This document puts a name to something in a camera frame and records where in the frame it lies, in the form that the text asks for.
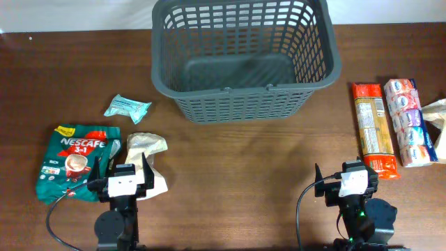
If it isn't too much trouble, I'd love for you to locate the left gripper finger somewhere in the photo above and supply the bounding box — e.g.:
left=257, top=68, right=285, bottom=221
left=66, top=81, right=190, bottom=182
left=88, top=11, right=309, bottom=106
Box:
left=141, top=153, right=154, bottom=185
left=89, top=157, right=100, bottom=181

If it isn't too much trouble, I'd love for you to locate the beige pouch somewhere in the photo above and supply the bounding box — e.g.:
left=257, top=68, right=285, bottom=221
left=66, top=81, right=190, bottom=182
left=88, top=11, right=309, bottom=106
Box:
left=422, top=98, right=445, bottom=164
left=125, top=132, right=168, bottom=201

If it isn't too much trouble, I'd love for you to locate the green Nescafe coffee bag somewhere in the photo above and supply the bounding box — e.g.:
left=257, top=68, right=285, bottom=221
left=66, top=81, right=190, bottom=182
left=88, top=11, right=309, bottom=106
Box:
left=36, top=124, right=122, bottom=204

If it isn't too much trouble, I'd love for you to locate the teal tissue packet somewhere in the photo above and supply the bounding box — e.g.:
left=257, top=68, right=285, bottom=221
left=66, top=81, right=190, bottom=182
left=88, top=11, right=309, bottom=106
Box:
left=104, top=94, right=152, bottom=124

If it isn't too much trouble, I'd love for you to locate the orange spaghetti pack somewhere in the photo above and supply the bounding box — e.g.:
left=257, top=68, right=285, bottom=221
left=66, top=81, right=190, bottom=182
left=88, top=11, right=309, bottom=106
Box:
left=352, top=83, right=400, bottom=180

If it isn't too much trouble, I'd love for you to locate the multicolour tissue multipack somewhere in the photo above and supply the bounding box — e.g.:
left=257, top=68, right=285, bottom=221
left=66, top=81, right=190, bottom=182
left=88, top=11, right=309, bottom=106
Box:
left=384, top=79, right=438, bottom=167

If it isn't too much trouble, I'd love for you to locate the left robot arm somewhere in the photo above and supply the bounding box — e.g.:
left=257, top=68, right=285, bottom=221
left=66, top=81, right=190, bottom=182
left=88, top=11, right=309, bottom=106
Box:
left=87, top=154, right=154, bottom=251

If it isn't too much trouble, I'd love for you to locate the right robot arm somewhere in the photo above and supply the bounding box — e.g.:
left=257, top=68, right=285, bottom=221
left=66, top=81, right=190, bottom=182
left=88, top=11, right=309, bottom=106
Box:
left=314, top=159, right=407, bottom=251

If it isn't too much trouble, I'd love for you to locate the grey plastic basket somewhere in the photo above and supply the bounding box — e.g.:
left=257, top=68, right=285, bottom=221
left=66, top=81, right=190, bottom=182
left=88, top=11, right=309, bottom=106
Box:
left=151, top=0, right=341, bottom=124

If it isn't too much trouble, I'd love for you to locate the right black cable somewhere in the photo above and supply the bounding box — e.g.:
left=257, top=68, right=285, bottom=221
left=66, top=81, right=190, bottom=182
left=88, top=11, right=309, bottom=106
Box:
left=295, top=173, right=343, bottom=251

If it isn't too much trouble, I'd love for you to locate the black cable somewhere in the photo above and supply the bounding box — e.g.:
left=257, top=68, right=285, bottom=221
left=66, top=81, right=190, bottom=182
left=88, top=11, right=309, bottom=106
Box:
left=45, top=181, right=92, bottom=251
left=295, top=173, right=343, bottom=251

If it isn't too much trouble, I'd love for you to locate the left black cable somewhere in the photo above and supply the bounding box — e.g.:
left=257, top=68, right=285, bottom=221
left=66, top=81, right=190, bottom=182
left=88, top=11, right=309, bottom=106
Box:
left=45, top=181, right=92, bottom=251

